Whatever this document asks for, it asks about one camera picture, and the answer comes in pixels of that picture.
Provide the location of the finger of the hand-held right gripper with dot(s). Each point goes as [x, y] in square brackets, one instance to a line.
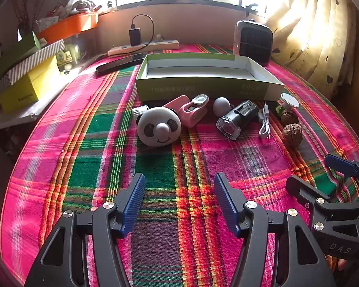
[302, 188]
[339, 163]

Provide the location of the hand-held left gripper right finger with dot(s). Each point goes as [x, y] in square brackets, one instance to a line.
[224, 203]

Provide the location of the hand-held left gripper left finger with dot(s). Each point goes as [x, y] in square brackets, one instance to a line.
[134, 203]

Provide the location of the brown walnut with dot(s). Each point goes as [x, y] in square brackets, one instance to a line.
[288, 117]
[292, 134]

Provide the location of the white panda face gadget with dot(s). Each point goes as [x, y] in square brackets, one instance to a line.
[158, 125]

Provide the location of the green and white round holder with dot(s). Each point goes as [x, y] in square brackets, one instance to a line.
[288, 100]

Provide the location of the black silver stamp device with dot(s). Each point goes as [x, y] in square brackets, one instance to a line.
[237, 119]

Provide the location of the small white round cap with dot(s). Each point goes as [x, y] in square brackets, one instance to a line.
[140, 111]

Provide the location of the pink clip with round lens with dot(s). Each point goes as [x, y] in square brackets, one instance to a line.
[194, 112]

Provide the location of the white ball knob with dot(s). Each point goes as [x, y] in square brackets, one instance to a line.
[221, 106]

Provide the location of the green cardboard box tray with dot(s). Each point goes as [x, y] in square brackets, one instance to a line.
[197, 88]

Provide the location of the pink green plaid tablecloth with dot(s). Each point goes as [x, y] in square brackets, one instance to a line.
[86, 143]

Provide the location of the cream curtain with hearts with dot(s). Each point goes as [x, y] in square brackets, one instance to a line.
[317, 36]

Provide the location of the black smartphone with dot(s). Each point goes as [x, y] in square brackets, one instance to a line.
[121, 62]

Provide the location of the grey portable heater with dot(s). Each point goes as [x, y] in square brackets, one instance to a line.
[252, 40]

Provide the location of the white power strip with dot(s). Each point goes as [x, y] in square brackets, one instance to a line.
[143, 47]

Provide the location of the yellow cardboard box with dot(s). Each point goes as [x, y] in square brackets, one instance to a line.
[27, 86]

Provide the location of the small green picture card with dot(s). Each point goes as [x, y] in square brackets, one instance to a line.
[65, 57]

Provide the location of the clear plastic container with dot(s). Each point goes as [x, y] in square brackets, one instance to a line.
[80, 46]

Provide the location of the white plug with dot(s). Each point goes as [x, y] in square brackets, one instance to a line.
[158, 38]

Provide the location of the black charger adapter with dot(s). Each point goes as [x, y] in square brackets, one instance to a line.
[134, 36]

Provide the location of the striped cardboard box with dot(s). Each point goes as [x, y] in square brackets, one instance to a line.
[33, 62]

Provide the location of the black window latch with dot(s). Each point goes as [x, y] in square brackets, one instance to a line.
[251, 8]

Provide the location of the orange plastic tray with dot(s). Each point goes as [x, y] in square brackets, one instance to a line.
[68, 27]

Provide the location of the green cardboard box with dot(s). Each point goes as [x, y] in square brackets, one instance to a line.
[15, 53]

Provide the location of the pile of white bags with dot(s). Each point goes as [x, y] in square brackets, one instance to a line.
[77, 3]

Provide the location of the dark dried branches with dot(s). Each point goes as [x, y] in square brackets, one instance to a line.
[27, 9]

